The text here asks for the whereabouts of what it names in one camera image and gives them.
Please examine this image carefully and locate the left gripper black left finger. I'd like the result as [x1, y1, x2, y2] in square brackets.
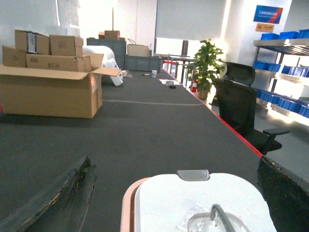
[0, 156, 97, 232]

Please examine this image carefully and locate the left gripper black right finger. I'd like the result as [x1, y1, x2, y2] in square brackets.
[257, 156, 309, 232]

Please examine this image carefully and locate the pink plastic box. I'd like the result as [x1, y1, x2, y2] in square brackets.
[120, 177, 149, 232]

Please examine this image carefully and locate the white box lid grey handle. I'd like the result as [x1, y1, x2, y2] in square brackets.
[134, 173, 276, 232]

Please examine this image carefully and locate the large cardboard box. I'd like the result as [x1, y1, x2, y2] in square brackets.
[0, 65, 120, 119]

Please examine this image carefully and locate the small cardboard box top right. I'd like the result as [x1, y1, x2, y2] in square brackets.
[49, 35, 84, 56]

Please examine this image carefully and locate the small cardboard box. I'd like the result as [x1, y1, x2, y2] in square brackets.
[49, 35, 84, 56]
[14, 30, 50, 55]

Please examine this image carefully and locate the small cardboard box top left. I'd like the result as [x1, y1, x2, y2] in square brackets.
[14, 30, 50, 55]

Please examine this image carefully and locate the black mesh office chair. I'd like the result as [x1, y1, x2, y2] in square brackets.
[213, 62, 289, 155]

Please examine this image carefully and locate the black table mat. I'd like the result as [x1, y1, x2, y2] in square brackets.
[0, 72, 259, 232]

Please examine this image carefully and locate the background steel bin rack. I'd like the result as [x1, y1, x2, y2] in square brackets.
[253, 29, 309, 118]

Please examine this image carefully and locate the red white traffic cone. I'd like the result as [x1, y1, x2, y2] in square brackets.
[191, 79, 197, 93]

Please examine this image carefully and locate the potted green plant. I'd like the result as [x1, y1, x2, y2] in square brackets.
[189, 39, 225, 100]

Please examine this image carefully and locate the white plastic bag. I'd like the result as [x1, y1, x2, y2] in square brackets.
[83, 45, 127, 86]

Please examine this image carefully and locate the grey plastic crate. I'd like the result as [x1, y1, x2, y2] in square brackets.
[125, 55, 162, 72]

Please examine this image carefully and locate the white paper cup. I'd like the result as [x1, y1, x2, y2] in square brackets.
[152, 70, 157, 78]

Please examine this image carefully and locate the orange wall sign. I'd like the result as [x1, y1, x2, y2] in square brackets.
[255, 23, 275, 33]

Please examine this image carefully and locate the blue wall sign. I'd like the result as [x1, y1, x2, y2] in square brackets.
[253, 5, 283, 24]

